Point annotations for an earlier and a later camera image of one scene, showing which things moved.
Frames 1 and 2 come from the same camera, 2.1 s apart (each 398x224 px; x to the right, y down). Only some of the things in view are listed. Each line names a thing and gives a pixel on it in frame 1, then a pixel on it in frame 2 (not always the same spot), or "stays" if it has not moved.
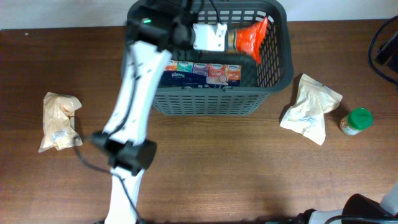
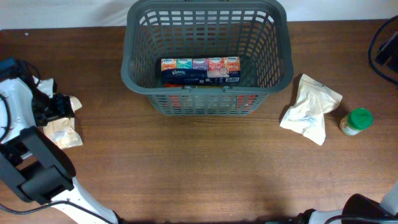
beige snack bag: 59,122 stays
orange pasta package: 247,40 -> 210,104
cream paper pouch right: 308,116 stays
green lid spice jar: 357,120 stays
